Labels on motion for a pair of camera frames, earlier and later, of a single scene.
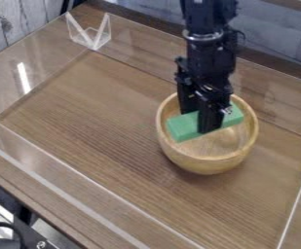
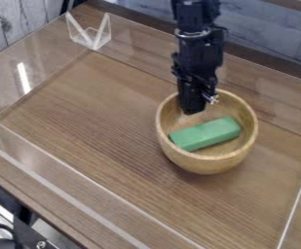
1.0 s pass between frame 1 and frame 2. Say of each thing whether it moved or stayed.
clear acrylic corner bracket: stayed
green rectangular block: moved
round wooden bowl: stayed
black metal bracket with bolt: stayed
